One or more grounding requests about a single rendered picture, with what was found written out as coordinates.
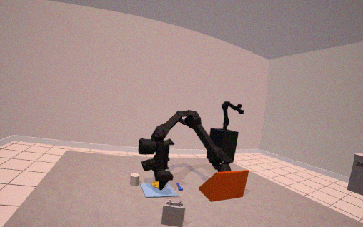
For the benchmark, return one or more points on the yellow plate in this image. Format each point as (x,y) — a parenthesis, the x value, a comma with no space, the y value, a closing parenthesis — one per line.
(155,184)

